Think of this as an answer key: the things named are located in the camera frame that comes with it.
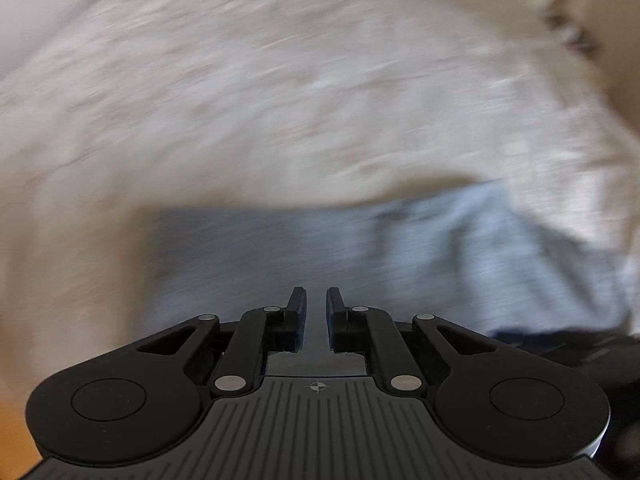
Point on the light blue pants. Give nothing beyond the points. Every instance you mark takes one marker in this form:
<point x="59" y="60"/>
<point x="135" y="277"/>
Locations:
<point x="400" y="260"/>

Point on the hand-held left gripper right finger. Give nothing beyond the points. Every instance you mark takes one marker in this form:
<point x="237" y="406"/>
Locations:
<point x="331" y="316"/>

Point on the dark cloth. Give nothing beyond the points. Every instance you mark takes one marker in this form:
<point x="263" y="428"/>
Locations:
<point x="590" y="360"/>

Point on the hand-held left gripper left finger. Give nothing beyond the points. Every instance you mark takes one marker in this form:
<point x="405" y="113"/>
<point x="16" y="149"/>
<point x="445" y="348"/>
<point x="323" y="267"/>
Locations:
<point x="299" y="316"/>

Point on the white bed cover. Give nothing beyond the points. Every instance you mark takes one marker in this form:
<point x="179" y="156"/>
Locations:
<point x="250" y="110"/>

